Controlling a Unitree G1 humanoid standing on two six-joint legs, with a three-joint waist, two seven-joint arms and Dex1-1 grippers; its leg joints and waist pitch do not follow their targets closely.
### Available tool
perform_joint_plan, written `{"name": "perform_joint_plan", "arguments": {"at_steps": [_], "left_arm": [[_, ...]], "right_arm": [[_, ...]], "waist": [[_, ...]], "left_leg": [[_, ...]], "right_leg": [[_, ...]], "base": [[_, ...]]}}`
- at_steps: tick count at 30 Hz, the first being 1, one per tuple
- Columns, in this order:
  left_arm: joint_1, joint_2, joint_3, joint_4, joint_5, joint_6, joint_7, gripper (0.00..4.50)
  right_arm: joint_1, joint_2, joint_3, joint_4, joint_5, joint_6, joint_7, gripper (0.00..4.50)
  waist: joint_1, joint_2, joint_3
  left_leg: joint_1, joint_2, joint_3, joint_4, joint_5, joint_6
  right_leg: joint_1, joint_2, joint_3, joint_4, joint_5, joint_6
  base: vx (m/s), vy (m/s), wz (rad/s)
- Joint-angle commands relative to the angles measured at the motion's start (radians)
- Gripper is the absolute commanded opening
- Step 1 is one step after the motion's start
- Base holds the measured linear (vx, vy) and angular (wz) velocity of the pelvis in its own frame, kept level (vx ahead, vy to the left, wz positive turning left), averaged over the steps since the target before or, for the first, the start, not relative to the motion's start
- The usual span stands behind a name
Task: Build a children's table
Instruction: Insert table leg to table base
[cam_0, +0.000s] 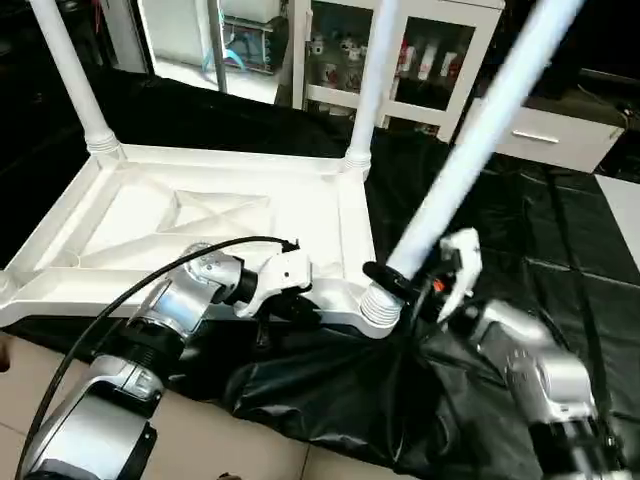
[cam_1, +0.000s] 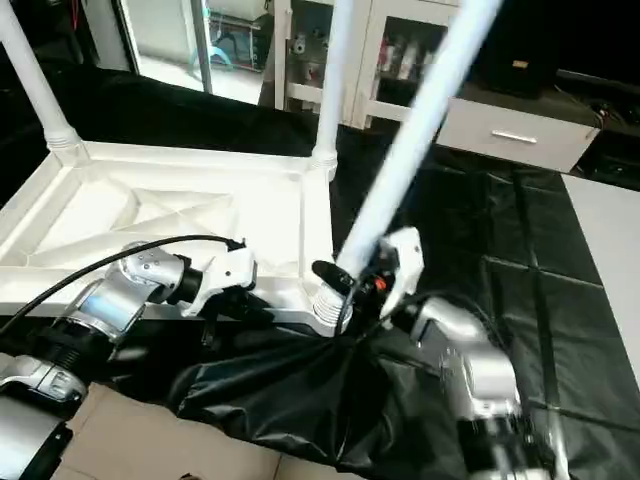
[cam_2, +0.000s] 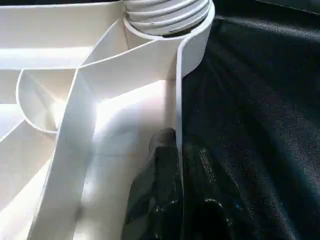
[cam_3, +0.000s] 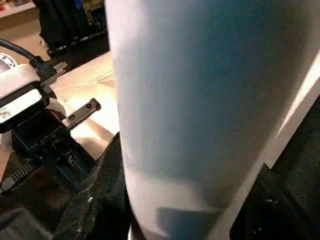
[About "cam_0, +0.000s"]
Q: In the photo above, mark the white plastic table leg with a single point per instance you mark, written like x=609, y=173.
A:
x=480, y=140
x=75, y=75
x=370, y=85

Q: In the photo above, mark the white plastic table top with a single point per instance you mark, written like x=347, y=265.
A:
x=150, y=210

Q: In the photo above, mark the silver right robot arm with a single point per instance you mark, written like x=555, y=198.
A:
x=530, y=370

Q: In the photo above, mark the black work surface mat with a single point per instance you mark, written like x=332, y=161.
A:
x=330, y=390

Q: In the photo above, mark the white drawer unit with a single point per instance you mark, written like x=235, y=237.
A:
x=555, y=135

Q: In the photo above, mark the white flat sheet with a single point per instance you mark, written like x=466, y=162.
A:
x=620, y=210

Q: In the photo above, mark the white glass door cabinet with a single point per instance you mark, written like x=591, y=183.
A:
x=420, y=60

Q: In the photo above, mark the colourful background box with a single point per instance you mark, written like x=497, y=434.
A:
x=245, y=40

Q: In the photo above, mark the black vertical pole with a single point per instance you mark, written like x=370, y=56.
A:
x=145, y=35

